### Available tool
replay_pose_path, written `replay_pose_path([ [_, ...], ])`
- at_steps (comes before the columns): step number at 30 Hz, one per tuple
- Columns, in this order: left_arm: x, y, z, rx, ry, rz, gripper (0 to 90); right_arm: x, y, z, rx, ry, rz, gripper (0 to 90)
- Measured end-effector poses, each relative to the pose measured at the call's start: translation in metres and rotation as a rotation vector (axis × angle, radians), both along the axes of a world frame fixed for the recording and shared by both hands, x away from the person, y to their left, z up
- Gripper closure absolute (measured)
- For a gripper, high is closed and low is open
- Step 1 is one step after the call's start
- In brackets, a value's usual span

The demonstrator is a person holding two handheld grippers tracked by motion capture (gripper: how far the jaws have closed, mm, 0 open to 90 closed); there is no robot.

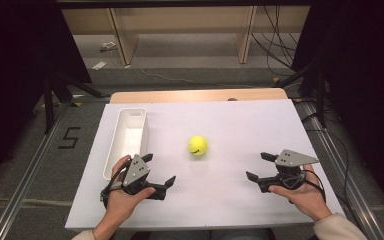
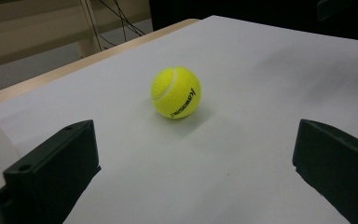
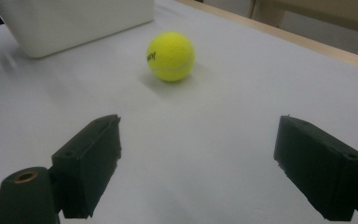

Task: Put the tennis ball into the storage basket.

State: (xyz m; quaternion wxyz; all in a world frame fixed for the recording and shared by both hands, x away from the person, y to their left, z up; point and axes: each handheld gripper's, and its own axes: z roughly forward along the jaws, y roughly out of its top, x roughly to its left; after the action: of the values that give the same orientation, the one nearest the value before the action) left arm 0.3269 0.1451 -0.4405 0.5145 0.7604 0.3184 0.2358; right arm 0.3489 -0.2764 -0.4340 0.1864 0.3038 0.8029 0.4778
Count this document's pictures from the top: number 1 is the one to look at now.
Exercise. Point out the black curtain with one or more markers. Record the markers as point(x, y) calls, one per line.
point(366, 83)
point(20, 66)

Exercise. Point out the aluminium floor rail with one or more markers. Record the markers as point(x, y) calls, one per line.
point(26, 180)
point(343, 173)

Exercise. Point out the person's left hand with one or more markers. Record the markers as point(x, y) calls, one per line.
point(121, 203)

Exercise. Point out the yellow tennis ball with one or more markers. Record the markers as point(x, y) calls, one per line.
point(198, 145)

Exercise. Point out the white paper scrap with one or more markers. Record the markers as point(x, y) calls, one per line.
point(108, 46)
point(99, 65)

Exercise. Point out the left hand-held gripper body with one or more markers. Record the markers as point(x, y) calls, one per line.
point(136, 171)

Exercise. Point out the light wooden desk frame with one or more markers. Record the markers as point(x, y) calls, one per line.
point(186, 20)

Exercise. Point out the cream fleece sleeve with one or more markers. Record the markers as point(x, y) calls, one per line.
point(340, 228)
point(84, 236)

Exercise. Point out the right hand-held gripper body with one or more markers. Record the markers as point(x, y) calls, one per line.
point(288, 173)

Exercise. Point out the person's right hand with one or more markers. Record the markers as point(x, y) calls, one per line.
point(305, 196)

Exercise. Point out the black metal stand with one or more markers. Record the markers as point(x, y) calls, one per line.
point(56, 90)
point(318, 83)

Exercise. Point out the white plastic bin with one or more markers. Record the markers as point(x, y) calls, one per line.
point(126, 140)

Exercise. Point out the wooden table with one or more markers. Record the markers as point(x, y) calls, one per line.
point(196, 95)

